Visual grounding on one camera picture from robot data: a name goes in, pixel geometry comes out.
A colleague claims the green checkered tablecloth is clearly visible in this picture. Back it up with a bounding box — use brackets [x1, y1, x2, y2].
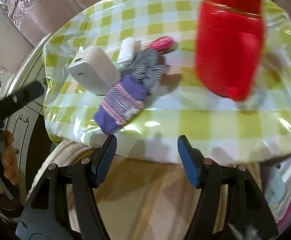
[43, 0, 291, 163]

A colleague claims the white cabinet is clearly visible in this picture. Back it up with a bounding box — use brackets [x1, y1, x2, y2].
[0, 33, 52, 200]

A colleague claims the purple cardboard box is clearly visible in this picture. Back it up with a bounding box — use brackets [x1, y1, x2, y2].
[261, 156, 291, 232]

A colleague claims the black white gingham cloth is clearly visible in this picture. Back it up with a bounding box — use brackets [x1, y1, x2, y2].
[120, 48, 170, 94]

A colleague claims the white ribbed plastic device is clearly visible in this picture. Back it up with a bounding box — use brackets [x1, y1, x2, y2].
[67, 46, 121, 95]

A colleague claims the striped plush cushion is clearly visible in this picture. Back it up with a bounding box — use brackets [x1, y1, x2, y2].
[26, 139, 261, 240]

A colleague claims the pink round cherry pouch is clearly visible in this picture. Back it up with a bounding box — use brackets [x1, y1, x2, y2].
[149, 36, 178, 54]

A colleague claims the red thermos jug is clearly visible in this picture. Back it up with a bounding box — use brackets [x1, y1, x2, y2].
[195, 0, 264, 101]

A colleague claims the purple pink knitted sock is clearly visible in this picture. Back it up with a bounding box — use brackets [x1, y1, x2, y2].
[94, 75, 149, 134]

